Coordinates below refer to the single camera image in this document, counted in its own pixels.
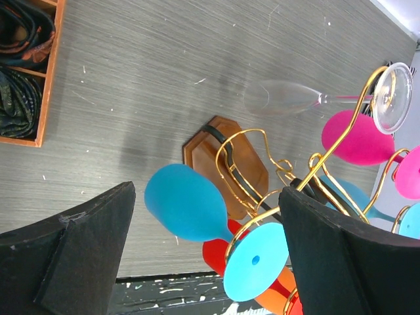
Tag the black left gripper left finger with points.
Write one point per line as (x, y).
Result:
(67, 263)

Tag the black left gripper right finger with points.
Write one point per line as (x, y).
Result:
(344, 266)

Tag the blue wine glass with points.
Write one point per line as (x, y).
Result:
(191, 207)
(408, 223)

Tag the pink wine glass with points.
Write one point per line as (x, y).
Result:
(365, 145)

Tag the clear champagne flute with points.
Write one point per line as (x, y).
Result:
(285, 97)

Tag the orange wine glass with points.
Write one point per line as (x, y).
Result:
(275, 297)

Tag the red wine glass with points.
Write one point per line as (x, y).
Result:
(216, 252)

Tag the striped black white cloth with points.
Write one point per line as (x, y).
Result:
(391, 97)

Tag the green patterned rolled cloth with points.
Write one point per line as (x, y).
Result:
(21, 99)

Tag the dark patterned rolled cloth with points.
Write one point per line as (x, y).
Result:
(27, 35)

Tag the wooden compartment tray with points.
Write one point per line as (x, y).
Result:
(44, 76)

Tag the gold wire glass rack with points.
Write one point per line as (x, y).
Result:
(221, 152)

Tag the black mounting base plate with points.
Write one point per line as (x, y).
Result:
(191, 293)

